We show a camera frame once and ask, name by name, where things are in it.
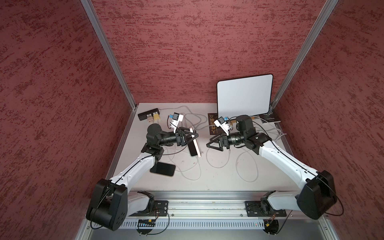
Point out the black power strip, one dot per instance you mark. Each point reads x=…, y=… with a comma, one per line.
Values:
x=145, y=115

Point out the black box behind tablet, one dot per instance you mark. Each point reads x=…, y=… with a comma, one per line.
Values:
x=270, y=118

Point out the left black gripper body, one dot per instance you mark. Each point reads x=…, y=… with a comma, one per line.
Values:
x=178, y=138

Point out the pink charger plug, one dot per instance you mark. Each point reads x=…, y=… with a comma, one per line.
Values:
x=150, y=119

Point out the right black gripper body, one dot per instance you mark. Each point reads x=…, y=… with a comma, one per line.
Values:
x=226, y=142

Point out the pink case phone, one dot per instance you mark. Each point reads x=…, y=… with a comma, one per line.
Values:
x=194, y=149

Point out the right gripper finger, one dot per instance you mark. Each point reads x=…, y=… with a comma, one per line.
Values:
x=218, y=148
x=214, y=141

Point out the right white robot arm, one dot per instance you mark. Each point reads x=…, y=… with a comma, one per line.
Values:
x=317, y=192

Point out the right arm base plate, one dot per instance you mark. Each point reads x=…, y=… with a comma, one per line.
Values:
x=255, y=208

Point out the aluminium rail frame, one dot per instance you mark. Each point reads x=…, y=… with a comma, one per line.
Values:
x=212, y=216

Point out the gold edged black phone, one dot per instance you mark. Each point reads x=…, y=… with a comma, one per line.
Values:
x=164, y=169

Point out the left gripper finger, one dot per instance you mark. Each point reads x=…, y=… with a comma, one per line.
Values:
x=189, y=129
x=189, y=139

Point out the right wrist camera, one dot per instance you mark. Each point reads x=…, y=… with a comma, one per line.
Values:
x=223, y=123

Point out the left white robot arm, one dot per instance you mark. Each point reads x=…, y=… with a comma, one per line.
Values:
x=111, y=202

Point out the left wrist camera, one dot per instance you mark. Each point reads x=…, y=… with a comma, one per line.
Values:
x=175, y=120

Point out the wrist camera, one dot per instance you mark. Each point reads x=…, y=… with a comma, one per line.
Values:
x=223, y=123
x=175, y=120

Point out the white tablet on stand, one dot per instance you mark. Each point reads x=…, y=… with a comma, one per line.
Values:
x=245, y=96

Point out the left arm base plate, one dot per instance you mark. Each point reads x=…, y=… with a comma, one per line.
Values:
x=159, y=208

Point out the black book gold lettering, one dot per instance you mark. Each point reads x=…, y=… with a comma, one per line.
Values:
x=213, y=129

